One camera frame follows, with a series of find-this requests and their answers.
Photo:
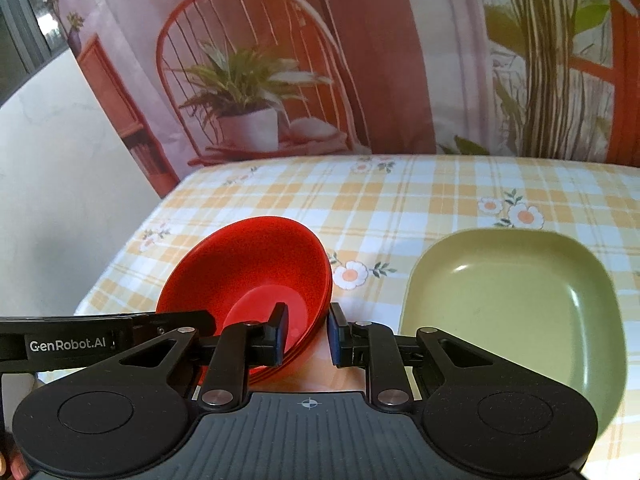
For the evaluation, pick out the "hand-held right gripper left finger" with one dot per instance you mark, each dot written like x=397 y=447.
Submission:
x=281 y=329

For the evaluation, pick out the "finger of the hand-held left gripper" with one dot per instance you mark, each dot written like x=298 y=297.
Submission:
x=195 y=321

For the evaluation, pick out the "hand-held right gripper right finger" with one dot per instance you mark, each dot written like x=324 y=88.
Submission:
x=334 y=332

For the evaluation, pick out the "red plastic bowl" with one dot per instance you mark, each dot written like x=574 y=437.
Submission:
x=300 y=357
x=327 y=305
x=250 y=265

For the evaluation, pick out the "green square plate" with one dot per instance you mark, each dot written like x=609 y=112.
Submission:
x=505 y=300

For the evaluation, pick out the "checked floral tablecloth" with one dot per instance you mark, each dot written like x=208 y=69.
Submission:
x=400 y=195

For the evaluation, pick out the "printed backdrop cloth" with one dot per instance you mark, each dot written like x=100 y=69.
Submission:
x=400 y=60

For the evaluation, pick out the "dark window frame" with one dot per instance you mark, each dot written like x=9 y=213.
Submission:
x=22 y=25

